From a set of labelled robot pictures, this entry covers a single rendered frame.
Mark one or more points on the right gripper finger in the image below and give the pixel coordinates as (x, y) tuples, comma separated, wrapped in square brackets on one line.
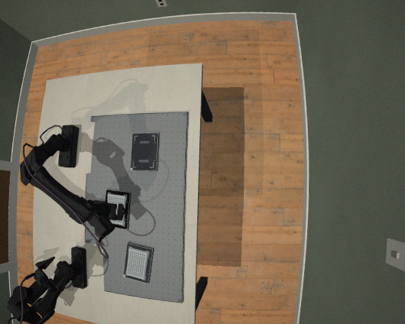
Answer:
[(45, 264), (61, 285)]

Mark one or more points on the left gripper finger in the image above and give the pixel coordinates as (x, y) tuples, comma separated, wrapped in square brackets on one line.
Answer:
[(121, 206)]

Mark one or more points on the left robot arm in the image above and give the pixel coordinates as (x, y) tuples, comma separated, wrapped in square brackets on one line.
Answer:
[(87, 210)]

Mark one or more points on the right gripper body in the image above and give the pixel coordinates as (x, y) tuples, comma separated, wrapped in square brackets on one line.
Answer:
[(41, 287)]

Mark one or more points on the white well plate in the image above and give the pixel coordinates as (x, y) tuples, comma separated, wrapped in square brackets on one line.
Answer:
[(116, 199), (134, 264)]

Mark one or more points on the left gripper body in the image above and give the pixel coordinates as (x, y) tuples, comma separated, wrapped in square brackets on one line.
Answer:
[(109, 209)]

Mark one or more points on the grey perforated breadboard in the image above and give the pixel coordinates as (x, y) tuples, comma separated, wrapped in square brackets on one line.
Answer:
[(157, 206)]

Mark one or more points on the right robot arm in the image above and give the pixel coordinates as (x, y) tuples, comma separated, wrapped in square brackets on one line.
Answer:
[(45, 306)]

